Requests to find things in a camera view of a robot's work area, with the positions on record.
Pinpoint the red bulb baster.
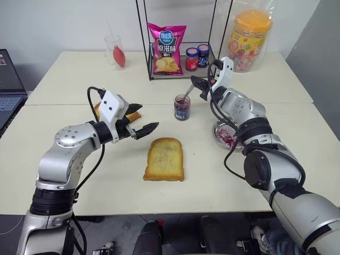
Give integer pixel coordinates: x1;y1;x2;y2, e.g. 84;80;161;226
106;18;127;70

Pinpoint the dark rounded shape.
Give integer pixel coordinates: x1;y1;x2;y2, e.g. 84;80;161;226
134;220;163;255
198;215;240;255

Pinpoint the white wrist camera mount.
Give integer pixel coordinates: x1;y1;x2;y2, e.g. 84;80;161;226
99;90;131;145
212;56;235;91

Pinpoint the orange-lidded plastic candy jar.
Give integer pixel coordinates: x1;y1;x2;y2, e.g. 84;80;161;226
227;10;274;73

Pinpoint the jam-stained glass dish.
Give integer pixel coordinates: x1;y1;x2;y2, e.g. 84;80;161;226
212;120;245;152

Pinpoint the pink potato chips bag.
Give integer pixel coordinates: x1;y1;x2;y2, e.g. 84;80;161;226
147;22;187;76

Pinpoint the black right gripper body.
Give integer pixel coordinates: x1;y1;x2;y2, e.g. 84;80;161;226
205;74;219;94

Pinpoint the black laptop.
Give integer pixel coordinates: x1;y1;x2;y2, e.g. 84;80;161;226
0;48;29;131

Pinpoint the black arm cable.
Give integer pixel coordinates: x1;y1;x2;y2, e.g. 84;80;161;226
67;86;107;255
207;59;307;191

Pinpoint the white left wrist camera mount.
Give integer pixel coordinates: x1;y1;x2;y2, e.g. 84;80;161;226
99;90;131;145

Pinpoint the red jam jar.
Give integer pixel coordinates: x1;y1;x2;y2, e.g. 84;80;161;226
185;47;199;71

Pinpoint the black wire frame rack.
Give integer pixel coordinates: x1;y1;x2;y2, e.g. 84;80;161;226
135;0;235;81

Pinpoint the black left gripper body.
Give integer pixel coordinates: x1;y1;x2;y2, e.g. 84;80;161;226
116;105;138;141

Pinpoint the white sneaker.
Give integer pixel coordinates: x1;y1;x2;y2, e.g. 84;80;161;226
250;225;272;251

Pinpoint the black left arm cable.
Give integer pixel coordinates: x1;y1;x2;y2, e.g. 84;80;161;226
67;86;107;255

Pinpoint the open glass jam jar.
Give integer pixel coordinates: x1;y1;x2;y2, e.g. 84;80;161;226
174;93;192;122

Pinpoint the toasted bread slice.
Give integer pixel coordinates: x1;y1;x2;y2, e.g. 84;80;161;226
143;137;185;183
93;101;142;124

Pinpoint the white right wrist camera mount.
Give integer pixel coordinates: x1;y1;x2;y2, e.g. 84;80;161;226
212;56;235;91

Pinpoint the blue jam jar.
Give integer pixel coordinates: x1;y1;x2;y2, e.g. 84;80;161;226
197;44;211;69

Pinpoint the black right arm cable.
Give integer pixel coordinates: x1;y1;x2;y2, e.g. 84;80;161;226
207;59;307;191

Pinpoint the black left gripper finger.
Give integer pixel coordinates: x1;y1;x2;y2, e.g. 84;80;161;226
132;122;160;140
126;103;143;116

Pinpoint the clear glass cup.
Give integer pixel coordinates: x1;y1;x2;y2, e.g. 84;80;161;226
104;35;124;66

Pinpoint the blue jeans leg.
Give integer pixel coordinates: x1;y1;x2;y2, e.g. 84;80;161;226
265;230;291;255

